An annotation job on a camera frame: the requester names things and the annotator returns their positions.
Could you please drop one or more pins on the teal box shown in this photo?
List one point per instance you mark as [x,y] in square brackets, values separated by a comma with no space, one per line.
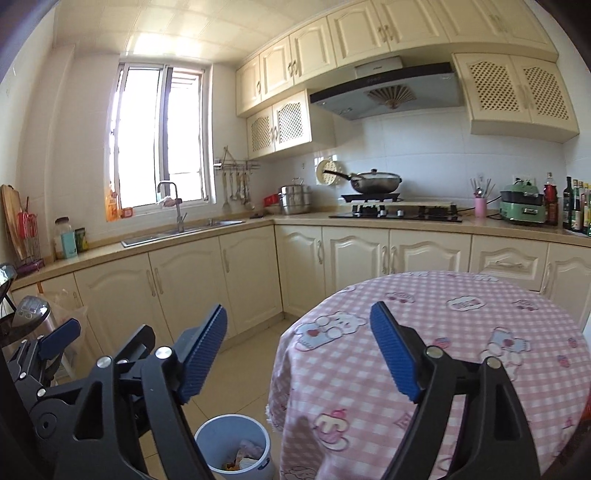
[69,244]

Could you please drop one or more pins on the row of cream base cabinets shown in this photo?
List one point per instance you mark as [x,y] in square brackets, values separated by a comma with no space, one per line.
[184,286]

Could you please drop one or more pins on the white wall socket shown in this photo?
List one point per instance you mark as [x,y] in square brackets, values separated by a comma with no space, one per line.
[524,180]

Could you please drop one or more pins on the glass jar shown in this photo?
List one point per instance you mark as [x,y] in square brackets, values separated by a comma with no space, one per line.
[60,226]

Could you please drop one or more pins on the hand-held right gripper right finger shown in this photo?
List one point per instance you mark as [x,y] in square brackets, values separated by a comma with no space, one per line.
[395,355]

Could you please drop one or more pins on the row of condiment bottles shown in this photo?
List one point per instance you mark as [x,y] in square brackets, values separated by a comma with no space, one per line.
[570,207]

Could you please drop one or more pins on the pink rag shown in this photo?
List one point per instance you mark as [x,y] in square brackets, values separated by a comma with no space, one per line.
[168,201]

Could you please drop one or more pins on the kitchen window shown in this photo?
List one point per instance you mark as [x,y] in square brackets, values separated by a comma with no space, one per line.
[138,138]

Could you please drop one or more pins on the hanging steel spoon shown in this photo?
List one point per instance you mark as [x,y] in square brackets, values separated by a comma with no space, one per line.
[241,196]

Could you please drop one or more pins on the white plastic bag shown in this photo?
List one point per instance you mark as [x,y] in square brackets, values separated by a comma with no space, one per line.
[251,452]

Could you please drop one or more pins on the pink checked tablecloth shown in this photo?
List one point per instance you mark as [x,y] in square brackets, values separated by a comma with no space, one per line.
[461,332]

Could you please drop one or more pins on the blue plastic bucket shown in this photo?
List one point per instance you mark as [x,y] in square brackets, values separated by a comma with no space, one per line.
[207,441]

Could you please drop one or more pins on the row of cream wall cabinets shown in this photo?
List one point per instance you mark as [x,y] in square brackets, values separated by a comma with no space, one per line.
[392,27]

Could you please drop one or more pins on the red rack purple base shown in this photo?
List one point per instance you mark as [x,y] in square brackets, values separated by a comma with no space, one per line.
[28,230]

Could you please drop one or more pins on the black gas hob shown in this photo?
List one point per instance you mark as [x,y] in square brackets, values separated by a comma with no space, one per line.
[406,213]

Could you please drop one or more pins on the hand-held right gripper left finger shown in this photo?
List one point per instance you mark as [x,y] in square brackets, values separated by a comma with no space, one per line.
[203,355]

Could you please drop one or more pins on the pink utensil holder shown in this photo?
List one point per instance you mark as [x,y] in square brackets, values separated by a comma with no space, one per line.
[480,207]

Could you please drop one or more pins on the orange bottle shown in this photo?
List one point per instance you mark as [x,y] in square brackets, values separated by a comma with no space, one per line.
[111,205]

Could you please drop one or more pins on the grey range hood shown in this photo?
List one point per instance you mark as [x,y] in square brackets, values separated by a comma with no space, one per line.
[392,92]

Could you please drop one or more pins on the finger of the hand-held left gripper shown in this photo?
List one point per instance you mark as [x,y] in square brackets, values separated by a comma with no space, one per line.
[60,338]
[138,344]

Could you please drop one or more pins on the steel wall utensil rack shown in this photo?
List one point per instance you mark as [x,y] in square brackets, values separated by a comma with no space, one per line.
[235,165]

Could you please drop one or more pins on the small orange box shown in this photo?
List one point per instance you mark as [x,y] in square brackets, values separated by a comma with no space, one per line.
[127,213]

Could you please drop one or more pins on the green electric cooker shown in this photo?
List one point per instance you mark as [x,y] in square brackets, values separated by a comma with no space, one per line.
[521,207]

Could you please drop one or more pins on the red container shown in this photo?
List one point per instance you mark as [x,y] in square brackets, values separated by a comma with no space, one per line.
[272,200]

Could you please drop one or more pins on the cream round steamer tray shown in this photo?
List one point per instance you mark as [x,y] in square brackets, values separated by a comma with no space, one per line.
[323,177]

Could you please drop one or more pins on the hanging steel ladle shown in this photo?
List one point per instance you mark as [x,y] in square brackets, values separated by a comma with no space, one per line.
[248,203]
[234,196]

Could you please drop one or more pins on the hanging clear plastic bag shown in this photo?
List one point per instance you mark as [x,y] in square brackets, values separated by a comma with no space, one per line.
[69,304]

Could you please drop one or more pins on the wok with glass lid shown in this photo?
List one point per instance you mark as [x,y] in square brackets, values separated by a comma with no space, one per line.
[376,182]

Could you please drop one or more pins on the cream lattice door cabinet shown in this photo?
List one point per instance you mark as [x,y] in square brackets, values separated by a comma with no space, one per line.
[512,92]
[288,124]

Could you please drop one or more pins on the hanging steel spatula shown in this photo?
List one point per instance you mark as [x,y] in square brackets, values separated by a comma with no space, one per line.
[226,205]

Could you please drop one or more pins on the steel sink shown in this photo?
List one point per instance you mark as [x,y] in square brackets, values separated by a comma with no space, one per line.
[203,227]

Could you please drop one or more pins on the wooden cutting board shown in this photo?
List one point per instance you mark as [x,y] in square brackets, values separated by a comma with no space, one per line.
[9,217]

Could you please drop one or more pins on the steel steamer pot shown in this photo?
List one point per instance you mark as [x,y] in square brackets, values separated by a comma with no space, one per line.
[295,198]

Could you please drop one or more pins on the steel rice cooker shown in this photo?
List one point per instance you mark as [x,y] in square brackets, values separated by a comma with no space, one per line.
[30,309]

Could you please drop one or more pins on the steel faucet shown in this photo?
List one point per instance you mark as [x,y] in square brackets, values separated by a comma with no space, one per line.
[178,217]

